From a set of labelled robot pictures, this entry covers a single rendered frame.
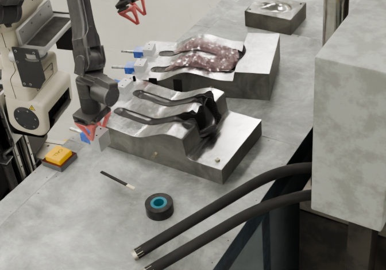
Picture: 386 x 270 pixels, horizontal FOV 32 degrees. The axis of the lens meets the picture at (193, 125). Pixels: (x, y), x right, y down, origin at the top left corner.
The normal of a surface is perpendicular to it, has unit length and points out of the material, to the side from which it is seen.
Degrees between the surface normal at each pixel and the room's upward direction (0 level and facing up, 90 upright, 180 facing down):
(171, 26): 0
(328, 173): 90
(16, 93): 90
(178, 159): 90
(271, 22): 90
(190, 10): 0
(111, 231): 0
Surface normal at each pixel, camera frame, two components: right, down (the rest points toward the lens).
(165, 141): -0.51, 0.56
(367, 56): -0.09, -0.79
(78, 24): -0.56, 0.11
